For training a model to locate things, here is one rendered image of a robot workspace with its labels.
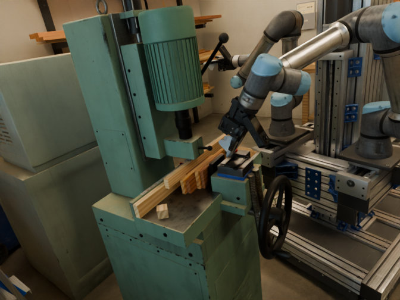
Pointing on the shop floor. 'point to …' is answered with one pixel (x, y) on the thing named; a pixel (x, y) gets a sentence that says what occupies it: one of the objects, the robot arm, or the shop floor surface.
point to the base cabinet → (187, 267)
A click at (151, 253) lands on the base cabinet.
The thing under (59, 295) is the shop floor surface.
